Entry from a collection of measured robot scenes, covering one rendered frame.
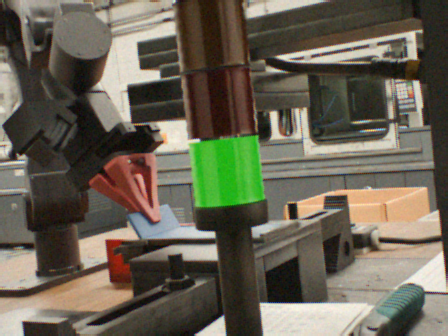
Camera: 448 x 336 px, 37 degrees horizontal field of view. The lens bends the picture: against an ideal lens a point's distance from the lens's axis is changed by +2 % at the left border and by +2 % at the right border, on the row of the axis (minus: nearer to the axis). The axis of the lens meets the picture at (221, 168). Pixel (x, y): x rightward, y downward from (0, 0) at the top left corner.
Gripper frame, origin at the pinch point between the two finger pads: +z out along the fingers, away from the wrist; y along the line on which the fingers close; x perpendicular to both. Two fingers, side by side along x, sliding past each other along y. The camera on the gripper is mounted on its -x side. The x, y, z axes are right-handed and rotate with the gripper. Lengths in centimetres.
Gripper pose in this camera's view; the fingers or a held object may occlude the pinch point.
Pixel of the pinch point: (151, 217)
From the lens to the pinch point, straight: 72.0
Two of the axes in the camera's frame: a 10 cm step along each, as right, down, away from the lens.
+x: 5.1, -1.0, 8.5
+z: 5.2, 8.3, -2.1
